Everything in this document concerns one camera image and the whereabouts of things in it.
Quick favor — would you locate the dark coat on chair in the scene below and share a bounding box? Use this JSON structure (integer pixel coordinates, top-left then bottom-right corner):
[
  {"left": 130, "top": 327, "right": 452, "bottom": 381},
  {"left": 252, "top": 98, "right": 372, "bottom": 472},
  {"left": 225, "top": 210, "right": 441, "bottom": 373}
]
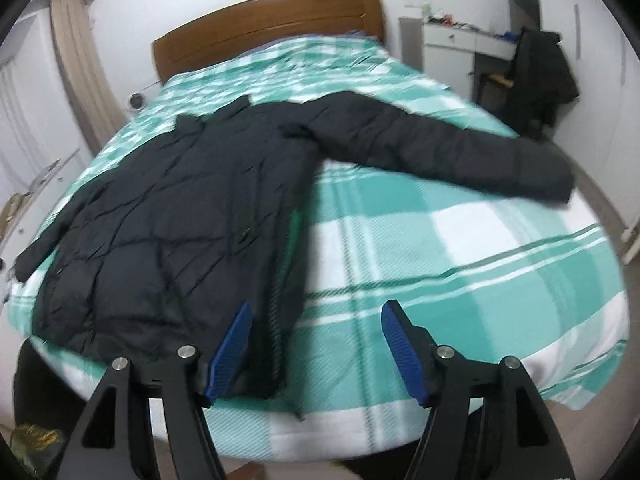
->
[{"left": 503, "top": 27, "right": 579, "bottom": 140}]

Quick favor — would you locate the brown wooden headboard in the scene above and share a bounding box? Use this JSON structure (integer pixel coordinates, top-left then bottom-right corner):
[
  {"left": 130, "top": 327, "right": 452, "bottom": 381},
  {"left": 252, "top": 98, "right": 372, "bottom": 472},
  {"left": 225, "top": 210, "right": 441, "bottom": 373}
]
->
[{"left": 152, "top": 0, "right": 385, "bottom": 82}]

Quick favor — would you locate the grey panel beside desk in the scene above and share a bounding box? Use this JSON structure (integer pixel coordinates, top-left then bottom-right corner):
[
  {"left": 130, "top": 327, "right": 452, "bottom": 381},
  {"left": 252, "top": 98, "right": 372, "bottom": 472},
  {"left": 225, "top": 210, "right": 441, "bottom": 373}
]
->
[{"left": 398, "top": 18, "right": 424, "bottom": 72}]

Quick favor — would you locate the beige curtain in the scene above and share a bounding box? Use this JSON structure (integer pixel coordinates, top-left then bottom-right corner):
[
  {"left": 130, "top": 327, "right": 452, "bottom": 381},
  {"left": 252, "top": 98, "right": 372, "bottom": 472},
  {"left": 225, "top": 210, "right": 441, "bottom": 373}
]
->
[{"left": 49, "top": 0, "right": 127, "bottom": 154}]

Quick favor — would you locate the green white plaid bedspread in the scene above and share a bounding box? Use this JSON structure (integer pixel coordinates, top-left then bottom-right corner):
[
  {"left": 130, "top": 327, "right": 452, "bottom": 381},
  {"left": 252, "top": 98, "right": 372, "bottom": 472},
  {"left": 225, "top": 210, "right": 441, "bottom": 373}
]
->
[{"left": 44, "top": 37, "right": 629, "bottom": 462}]

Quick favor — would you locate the white low drawer cabinet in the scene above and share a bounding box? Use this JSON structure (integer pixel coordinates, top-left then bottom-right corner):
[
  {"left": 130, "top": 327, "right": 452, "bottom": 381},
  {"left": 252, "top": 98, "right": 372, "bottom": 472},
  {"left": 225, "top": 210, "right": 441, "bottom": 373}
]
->
[{"left": 1, "top": 148, "right": 86, "bottom": 266}]

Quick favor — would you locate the white sheer curtain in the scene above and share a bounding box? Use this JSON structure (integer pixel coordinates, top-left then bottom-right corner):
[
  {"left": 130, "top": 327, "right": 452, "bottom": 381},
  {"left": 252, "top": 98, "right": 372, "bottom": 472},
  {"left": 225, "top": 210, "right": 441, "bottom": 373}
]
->
[{"left": 1, "top": 58, "right": 54, "bottom": 203}]

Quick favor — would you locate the small white round fan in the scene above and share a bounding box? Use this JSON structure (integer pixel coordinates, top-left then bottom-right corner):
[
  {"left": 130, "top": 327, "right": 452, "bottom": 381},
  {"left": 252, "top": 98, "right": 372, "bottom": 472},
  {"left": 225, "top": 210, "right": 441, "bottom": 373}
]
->
[{"left": 127, "top": 92, "right": 148, "bottom": 113}]

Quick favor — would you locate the white desk with drawer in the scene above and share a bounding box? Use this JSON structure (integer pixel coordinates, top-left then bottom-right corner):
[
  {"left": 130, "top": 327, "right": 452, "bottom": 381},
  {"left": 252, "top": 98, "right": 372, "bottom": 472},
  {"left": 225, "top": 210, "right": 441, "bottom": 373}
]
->
[{"left": 421, "top": 24, "right": 515, "bottom": 101}]

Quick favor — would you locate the black puffer jacket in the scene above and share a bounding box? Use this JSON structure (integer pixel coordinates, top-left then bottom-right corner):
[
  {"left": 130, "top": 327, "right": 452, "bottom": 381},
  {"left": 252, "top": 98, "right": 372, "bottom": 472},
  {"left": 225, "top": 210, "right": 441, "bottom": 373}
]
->
[{"left": 14, "top": 91, "right": 575, "bottom": 399}]

